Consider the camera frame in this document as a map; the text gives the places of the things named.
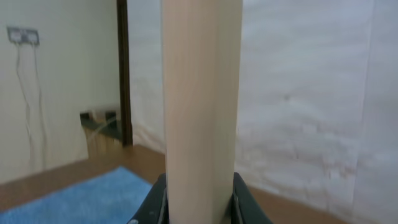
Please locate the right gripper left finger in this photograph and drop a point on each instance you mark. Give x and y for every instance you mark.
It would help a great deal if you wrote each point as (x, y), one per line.
(152, 205)

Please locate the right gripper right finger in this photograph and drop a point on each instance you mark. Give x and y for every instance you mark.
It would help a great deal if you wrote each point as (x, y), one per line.
(248, 205)

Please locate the grey wall socket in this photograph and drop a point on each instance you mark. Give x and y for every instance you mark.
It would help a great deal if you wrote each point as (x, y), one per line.
(23, 35)

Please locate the blue cloth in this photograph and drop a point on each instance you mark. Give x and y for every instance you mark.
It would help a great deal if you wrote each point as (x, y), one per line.
(81, 202)

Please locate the white pipette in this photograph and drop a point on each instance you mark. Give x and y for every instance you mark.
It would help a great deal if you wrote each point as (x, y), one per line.
(200, 99)

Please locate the dark brown door frame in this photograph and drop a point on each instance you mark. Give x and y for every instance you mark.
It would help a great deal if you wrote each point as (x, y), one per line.
(124, 71)

